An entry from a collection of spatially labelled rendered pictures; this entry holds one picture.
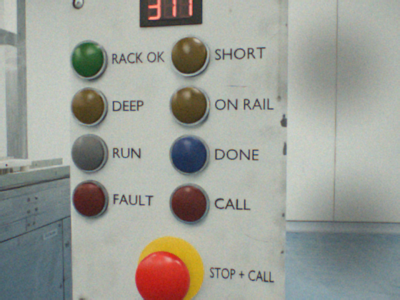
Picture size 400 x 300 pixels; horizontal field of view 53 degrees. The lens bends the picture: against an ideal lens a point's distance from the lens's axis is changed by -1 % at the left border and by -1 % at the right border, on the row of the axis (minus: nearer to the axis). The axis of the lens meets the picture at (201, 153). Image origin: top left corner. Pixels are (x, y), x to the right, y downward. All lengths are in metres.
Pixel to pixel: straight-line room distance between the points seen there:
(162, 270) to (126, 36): 0.17
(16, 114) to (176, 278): 1.57
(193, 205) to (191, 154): 0.04
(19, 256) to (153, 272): 1.19
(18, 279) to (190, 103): 1.24
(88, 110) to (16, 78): 1.51
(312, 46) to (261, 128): 3.89
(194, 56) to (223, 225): 0.12
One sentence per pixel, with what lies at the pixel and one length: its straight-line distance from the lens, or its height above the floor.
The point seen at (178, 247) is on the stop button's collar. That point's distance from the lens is 0.31.
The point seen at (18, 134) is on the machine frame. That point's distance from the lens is 1.81.
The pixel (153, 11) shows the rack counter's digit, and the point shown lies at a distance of 0.32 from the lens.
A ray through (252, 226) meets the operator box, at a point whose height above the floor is 0.90.
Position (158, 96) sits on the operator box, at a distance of 0.31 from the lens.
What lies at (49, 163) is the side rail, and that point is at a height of 0.82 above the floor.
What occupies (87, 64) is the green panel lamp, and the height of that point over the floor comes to 1.01.
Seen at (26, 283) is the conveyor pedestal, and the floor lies 0.46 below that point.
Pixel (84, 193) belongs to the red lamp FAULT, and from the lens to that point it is 0.33.
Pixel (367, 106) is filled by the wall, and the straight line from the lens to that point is 4.22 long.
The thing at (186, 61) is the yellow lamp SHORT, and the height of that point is 1.01.
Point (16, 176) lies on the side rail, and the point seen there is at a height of 0.83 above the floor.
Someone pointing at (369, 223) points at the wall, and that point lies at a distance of 4.31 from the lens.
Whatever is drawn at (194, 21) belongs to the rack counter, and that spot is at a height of 1.04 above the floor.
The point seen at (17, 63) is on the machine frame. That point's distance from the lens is 1.83.
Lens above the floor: 0.96
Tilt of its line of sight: 3 degrees down
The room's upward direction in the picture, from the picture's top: straight up
